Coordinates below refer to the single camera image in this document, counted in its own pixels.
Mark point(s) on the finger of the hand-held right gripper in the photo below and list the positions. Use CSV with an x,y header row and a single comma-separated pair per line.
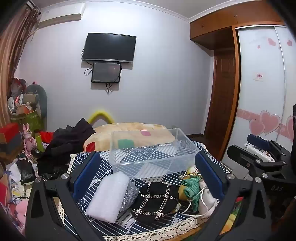
x,y
259,140
240,154

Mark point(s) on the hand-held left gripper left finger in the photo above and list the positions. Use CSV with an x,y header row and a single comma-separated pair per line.
x,y
89,171

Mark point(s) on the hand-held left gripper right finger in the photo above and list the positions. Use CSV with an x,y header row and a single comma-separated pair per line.
x,y
208,173

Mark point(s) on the yellow-headed doll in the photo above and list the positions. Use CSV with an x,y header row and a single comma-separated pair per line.
x,y
192,190

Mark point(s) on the yellow green sponge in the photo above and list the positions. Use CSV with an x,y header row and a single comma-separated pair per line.
x,y
182,193

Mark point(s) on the white foam block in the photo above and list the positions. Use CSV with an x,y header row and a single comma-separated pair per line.
x,y
106,199

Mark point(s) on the silver foil bag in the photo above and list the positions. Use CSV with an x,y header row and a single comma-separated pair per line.
x,y
129,194

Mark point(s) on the clear plastic box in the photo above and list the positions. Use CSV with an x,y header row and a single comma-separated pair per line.
x,y
161,160

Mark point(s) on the white heart-print sliding door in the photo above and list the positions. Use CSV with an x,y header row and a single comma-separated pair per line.
x,y
288,81
256,104

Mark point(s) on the dark clothes pile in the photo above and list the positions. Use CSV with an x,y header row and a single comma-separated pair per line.
x,y
62,143

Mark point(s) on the green square cloth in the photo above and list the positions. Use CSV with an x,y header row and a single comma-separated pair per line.
x,y
126,142

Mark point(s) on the colourful printed bedsheet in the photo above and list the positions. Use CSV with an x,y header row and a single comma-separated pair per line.
x,y
232,217

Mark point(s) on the red cloth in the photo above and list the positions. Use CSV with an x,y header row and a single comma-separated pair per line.
x,y
47,137

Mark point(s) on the yellow foam tube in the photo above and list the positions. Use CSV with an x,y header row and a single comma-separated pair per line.
x,y
99,114

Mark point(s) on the green bottle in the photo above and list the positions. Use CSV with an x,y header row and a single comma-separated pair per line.
x,y
39,141

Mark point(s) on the beige blanket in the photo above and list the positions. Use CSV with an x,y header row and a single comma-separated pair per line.
x,y
129,127

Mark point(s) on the brown wooden room door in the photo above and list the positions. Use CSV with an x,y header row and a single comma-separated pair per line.
x,y
222,92

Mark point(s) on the black plastic bag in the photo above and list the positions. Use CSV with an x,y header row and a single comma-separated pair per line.
x,y
25,171

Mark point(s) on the red white door sticker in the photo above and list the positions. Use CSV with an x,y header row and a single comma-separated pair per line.
x,y
258,76

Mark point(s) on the pink rabbit toy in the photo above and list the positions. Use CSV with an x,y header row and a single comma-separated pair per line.
x,y
28,141

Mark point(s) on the pink square cloth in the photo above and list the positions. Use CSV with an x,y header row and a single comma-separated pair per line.
x,y
145,133

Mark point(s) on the green cardboard box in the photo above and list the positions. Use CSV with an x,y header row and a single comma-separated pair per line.
x,y
32,120

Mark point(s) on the blue white patterned tablecloth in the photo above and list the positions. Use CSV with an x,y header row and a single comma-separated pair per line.
x,y
150,226

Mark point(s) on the pile of mixed clutter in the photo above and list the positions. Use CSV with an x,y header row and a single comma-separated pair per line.
x,y
11,197

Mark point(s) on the dark box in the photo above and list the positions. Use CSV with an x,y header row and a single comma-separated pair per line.
x,y
10,148

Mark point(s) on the red box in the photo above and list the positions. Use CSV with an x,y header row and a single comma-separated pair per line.
x,y
9,132

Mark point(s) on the white plastic toy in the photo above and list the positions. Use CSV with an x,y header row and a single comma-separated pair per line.
x,y
11,102

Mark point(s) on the grey plastic bag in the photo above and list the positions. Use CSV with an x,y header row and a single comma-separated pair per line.
x,y
18,87

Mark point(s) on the wooden overhead cabinet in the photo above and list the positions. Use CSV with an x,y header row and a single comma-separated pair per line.
x,y
212,23

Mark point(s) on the striped brown curtain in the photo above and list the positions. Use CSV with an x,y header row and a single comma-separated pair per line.
x,y
13,46

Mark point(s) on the white air conditioner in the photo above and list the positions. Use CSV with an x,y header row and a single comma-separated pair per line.
x,y
60,18

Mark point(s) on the small black wall monitor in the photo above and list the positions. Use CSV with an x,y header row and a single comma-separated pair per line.
x,y
106,71

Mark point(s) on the black wall television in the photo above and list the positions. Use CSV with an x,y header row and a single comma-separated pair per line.
x,y
108,47

